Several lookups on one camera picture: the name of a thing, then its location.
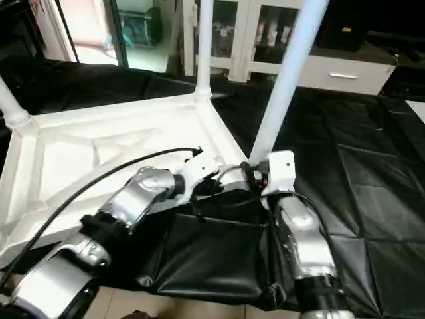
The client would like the white plastic table leg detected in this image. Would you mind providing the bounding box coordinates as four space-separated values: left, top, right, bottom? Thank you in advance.
247 0 330 167
0 76 35 130
194 0 214 100

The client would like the white plastic table top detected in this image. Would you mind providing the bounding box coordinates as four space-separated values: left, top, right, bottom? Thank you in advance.
0 90 248 261

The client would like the black table mat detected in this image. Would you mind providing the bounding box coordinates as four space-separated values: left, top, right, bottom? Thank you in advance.
0 56 425 313

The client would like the white drawer unit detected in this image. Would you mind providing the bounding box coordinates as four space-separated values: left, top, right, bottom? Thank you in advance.
299 53 399 96

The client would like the white glass door cabinet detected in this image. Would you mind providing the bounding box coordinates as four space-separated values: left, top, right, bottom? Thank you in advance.
181 0 313 84

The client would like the teal plastic stool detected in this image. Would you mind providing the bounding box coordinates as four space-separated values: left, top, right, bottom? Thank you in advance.
113 7 163 51

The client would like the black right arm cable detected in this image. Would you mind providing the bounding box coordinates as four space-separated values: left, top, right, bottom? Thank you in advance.
216 163 333 266

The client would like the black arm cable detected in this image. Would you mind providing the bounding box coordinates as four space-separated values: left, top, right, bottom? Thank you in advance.
0 147 204 273
216 163 333 266

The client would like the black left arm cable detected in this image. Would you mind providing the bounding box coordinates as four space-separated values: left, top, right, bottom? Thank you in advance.
0 147 204 273

